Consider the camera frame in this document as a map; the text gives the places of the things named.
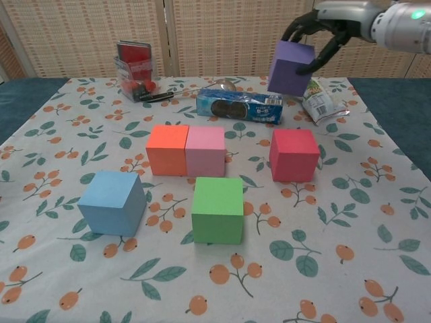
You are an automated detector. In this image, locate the light blue foam cube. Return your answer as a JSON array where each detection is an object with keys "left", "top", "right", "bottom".
[{"left": 77, "top": 170, "right": 147, "bottom": 238}]

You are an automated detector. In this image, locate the pink foam cube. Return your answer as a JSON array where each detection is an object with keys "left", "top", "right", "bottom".
[{"left": 185, "top": 127, "right": 226, "bottom": 178}]

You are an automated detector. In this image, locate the orange foam cube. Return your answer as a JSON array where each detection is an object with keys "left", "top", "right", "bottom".
[{"left": 145, "top": 124, "right": 190, "bottom": 176}]

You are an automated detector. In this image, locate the blue cookie box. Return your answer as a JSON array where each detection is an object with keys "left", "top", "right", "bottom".
[{"left": 195, "top": 87, "right": 284, "bottom": 125}]

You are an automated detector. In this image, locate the purple foam cube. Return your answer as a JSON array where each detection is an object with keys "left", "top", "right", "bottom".
[{"left": 267, "top": 40, "right": 316, "bottom": 98}]

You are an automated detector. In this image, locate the bamboo folding screen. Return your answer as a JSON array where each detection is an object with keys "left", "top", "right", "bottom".
[{"left": 0, "top": 0, "right": 431, "bottom": 81}]

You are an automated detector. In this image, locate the clear box with red contents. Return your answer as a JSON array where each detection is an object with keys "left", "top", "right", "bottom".
[{"left": 114, "top": 40, "right": 159, "bottom": 103}]

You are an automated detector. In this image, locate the red foam cube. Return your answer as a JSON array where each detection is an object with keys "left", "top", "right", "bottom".
[{"left": 269, "top": 129, "right": 321, "bottom": 183}]

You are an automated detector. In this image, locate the floral print tablecloth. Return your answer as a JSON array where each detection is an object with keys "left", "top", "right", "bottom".
[{"left": 0, "top": 76, "right": 431, "bottom": 323}]

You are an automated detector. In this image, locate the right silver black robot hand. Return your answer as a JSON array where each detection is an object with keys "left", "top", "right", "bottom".
[{"left": 281, "top": 0, "right": 380, "bottom": 75}]

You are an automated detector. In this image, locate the green foam cube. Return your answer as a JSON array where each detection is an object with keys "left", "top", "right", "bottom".
[{"left": 191, "top": 177, "right": 244, "bottom": 244}]

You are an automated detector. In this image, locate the crumpled white green snack bag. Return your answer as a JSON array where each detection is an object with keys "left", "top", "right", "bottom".
[{"left": 300, "top": 79, "right": 351, "bottom": 127}]

